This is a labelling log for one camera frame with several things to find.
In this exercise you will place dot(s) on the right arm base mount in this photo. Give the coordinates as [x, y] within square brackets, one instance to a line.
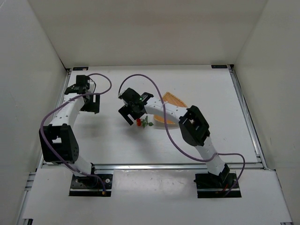
[209, 188]

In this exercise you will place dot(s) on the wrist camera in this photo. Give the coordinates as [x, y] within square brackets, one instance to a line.
[83, 85]
[131, 97]

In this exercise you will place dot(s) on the woven triangular fruit basket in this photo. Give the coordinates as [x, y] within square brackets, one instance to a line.
[172, 99]

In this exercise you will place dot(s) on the right aluminium rail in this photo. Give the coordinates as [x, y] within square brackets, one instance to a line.
[249, 122]

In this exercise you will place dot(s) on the white foam front board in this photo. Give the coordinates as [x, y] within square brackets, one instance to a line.
[155, 197]

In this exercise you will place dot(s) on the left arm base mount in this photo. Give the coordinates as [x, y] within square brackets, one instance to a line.
[90, 186]

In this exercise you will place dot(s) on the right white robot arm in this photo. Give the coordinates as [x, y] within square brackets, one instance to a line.
[193, 126]

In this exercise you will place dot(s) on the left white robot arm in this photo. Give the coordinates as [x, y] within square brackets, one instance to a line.
[67, 115]

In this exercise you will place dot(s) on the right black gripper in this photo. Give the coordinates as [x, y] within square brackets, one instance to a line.
[131, 111]

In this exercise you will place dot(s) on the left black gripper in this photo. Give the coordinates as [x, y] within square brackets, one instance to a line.
[91, 103]

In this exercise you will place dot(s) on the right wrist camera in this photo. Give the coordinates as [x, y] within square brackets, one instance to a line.
[131, 97]

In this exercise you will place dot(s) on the front aluminium rail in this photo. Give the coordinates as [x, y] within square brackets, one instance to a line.
[172, 166]

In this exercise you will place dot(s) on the left aluminium rail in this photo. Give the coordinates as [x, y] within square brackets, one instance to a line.
[52, 151]

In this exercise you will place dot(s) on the cherry bunch with green leaves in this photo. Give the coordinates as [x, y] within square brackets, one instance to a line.
[144, 122]

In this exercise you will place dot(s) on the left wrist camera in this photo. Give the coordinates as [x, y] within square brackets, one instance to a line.
[83, 85]

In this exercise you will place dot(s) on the aluminium rail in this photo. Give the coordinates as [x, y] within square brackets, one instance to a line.
[52, 151]
[172, 166]
[249, 122]

